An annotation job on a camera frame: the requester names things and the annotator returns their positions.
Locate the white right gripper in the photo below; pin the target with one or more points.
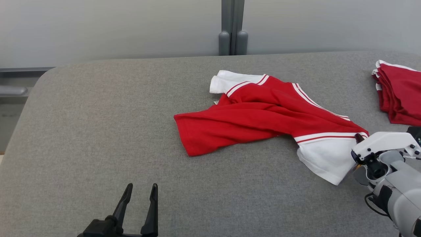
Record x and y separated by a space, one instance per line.
384 141

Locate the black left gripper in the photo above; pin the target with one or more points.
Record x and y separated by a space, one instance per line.
102 228

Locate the grey rounded bar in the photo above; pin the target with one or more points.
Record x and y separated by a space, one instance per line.
13 90

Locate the dark grey horizontal wall rail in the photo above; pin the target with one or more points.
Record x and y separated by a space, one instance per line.
23 70

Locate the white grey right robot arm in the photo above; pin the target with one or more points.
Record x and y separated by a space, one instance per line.
404 194

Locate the dark grey post with rounded feet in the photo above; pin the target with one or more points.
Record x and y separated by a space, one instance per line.
233 19

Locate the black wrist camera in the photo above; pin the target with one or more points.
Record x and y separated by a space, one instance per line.
376 169

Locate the red shirt with white sleeves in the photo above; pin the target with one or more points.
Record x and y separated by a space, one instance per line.
246 121

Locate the stack of folded red clothes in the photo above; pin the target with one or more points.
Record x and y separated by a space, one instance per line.
401 92

